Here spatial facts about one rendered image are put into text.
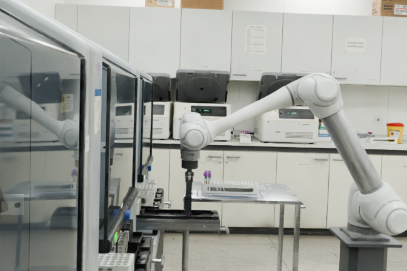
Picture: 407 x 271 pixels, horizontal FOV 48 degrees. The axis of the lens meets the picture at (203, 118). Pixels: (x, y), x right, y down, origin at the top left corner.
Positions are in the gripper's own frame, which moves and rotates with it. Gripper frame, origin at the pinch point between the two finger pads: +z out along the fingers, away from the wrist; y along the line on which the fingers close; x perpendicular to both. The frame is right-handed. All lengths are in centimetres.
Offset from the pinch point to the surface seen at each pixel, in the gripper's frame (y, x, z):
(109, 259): 74, -23, -2
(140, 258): 60, -15, 3
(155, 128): -227, -30, -15
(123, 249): 64, -21, -1
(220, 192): -30.2, 17.2, 0.5
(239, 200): -23.8, 26.4, 3.2
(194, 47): -255, 4, -96
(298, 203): -23, 56, 4
